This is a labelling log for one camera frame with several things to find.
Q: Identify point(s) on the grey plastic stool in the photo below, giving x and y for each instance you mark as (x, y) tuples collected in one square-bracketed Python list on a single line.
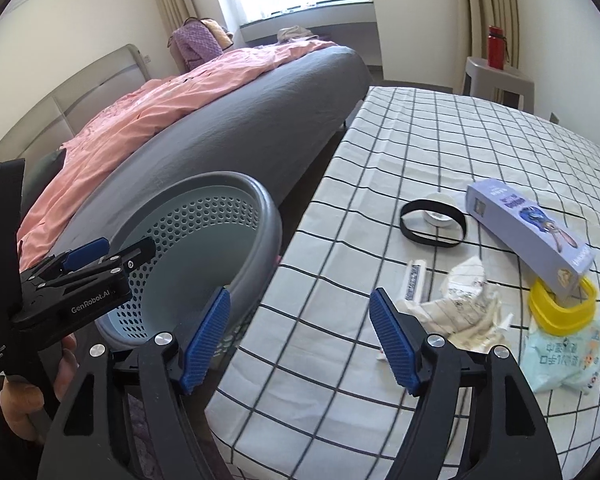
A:
[(481, 81)]

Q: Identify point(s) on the small white barcode packet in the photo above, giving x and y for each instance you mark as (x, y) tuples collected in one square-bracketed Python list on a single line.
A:
[(414, 281)]

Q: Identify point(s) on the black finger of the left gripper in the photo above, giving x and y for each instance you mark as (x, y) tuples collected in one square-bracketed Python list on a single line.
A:
[(121, 263)]

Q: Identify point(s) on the purple cardboard box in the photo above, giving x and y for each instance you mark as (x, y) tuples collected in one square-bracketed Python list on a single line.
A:
[(559, 257)]

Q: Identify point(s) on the checkered white tablecloth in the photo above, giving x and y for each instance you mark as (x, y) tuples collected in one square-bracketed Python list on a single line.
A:
[(306, 395)]

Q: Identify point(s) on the person's left hand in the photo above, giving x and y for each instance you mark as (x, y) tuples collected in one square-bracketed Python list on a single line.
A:
[(19, 400)]

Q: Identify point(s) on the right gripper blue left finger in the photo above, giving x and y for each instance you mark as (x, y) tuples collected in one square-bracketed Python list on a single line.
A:
[(200, 334)]

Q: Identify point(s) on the purple quilted bag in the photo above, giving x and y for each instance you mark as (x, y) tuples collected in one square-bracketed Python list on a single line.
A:
[(198, 41)]

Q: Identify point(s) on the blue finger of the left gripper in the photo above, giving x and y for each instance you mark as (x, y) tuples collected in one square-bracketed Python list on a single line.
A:
[(82, 256)]

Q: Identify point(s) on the beige curtain right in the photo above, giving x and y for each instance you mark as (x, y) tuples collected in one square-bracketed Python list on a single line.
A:
[(500, 13)]

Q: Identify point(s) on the pink duvet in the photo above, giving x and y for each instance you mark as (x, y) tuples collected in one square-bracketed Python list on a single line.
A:
[(122, 128)]

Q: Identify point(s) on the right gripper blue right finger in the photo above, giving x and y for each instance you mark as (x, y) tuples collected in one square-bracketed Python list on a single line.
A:
[(400, 337)]

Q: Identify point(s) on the dark grey pillow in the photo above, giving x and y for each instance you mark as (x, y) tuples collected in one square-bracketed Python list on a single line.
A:
[(40, 176)]

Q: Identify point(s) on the white plastic lid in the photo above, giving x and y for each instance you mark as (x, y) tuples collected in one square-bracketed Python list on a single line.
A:
[(441, 211)]

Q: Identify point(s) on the grey padded headboard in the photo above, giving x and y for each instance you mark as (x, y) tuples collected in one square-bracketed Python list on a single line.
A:
[(63, 113)]

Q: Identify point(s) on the white paper wrapper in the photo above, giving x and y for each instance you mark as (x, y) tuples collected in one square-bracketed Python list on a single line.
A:
[(468, 311)]

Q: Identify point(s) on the red water bottle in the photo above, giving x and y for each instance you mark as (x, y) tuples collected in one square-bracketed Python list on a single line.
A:
[(496, 48)]

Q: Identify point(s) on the beige cloth on windowsill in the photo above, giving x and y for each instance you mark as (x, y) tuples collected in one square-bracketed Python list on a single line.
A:
[(294, 33)]

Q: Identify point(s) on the grey perforated trash basket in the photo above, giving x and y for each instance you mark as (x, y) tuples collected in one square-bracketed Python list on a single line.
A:
[(220, 229)]

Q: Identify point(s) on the black elastic band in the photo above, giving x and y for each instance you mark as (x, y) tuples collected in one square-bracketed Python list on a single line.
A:
[(414, 236)]

